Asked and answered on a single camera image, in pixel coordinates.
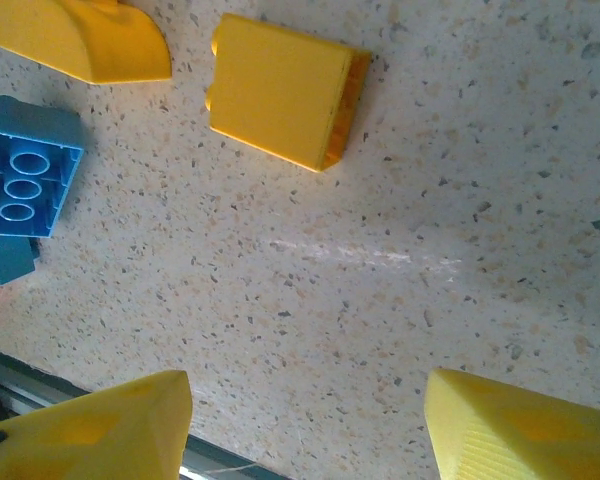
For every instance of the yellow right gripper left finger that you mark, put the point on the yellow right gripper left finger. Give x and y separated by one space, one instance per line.
105 435

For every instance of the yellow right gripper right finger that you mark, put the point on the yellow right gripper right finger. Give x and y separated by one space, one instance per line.
520 440

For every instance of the flat-sided yellow lego block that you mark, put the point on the flat-sided yellow lego block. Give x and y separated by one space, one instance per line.
275 85

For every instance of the curved yellow lego piece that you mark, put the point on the curved yellow lego piece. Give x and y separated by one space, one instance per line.
80 40

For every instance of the blue lego brick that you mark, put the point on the blue lego brick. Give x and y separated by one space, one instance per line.
30 120
10 260

